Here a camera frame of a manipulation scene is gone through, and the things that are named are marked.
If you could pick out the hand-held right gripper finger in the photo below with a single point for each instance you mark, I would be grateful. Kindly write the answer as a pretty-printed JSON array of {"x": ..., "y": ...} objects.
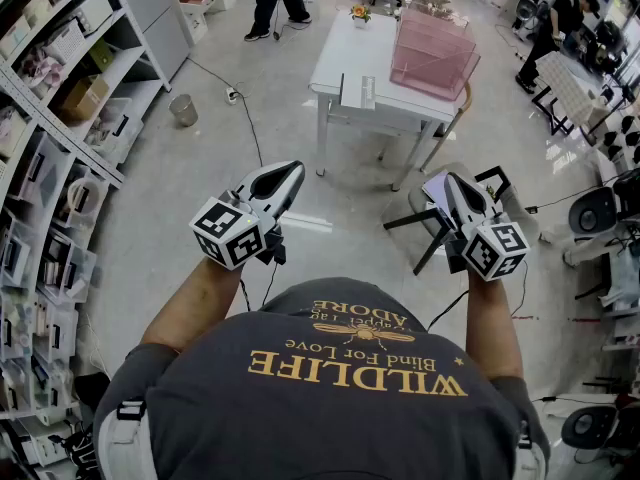
[
  {"x": 452, "y": 203},
  {"x": 475, "y": 198}
]

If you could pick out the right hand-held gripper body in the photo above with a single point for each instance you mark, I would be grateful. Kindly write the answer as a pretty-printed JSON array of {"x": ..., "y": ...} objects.
[{"x": 497, "y": 250}]

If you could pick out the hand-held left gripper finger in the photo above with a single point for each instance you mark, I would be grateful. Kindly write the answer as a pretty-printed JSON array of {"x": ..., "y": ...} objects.
[
  {"x": 250, "y": 180},
  {"x": 287, "y": 195}
]

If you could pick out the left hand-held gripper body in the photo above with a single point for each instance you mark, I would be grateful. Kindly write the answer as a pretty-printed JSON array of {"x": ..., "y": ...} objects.
[{"x": 225, "y": 233}]

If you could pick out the grey notebook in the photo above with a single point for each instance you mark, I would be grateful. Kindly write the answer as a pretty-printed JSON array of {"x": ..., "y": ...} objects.
[{"x": 362, "y": 93}]

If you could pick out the pink transparent acrylic box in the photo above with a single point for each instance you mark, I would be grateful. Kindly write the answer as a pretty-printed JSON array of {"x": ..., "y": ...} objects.
[{"x": 430, "y": 53}]

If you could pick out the person's left forearm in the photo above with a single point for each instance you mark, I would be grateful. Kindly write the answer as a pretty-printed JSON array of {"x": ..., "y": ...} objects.
[{"x": 200, "y": 298}]

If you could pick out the person's right forearm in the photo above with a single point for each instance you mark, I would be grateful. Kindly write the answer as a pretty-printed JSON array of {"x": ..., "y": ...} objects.
[{"x": 492, "y": 328}]

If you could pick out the row of clear storage bins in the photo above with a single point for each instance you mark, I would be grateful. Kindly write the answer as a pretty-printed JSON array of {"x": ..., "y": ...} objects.
[{"x": 55, "y": 268}]

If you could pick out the small green plant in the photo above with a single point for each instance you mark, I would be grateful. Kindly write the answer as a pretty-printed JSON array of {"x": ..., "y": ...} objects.
[{"x": 491, "y": 191}]

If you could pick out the lavender flat pad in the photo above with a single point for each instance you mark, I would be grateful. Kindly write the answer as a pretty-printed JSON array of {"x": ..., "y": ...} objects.
[{"x": 434, "y": 190}]

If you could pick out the grey chair black legs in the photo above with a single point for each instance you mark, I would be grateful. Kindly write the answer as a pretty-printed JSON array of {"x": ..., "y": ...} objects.
[{"x": 515, "y": 208}]

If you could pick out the white power strip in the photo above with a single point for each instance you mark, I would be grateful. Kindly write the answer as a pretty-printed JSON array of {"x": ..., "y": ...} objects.
[{"x": 231, "y": 95}]

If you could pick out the metal waste bin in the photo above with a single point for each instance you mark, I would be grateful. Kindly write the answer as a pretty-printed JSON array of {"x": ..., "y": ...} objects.
[{"x": 184, "y": 110}]

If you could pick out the grey round lamp head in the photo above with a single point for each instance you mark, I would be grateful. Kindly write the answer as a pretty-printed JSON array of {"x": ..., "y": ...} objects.
[
  {"x": 592, "y": 213},
  {"x": 587, "y": 425}
]

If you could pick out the checkered cloth table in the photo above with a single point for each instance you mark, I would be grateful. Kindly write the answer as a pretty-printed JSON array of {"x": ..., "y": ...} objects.
[{"x": 570, "y": 88}]

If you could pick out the clear lidded tub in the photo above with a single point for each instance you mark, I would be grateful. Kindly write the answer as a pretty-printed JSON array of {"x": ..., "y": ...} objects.
[{"x": 112, "y": 128}]

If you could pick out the white drawer unit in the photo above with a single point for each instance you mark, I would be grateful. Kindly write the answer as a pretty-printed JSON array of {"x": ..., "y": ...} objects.
[{"x": 200, "y": 13}]

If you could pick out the cardboard box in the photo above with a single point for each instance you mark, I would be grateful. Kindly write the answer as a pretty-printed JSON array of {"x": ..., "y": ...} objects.
[{"x": 85, "y": 98}]

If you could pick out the grey cabinet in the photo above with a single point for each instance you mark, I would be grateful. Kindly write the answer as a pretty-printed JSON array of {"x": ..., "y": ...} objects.
[{"x": 160, "y": 13}]

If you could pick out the green box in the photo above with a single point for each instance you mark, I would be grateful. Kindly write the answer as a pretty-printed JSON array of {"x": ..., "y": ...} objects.
[{"x": 102, "y": 54}]

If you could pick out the orange flower pot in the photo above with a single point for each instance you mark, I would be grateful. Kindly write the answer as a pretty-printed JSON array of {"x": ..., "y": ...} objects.
[{"x": 360, "y": 14}]

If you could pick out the person's grey printed t-shirt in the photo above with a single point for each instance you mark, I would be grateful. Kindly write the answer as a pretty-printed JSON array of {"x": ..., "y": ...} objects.
[{"x": 325, "y": 418}]

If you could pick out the white microwave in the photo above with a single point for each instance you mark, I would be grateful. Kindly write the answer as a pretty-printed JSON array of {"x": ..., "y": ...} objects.
[{"x": 95, "y": 10}]

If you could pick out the white slatted basket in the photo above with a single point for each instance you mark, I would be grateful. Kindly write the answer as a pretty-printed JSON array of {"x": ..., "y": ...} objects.
[{"x": 65, "y": 40}]

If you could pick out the pink flower bunch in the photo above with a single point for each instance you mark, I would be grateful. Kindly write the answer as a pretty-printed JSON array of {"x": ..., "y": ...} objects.
[{"x": 40, "y": 68}]

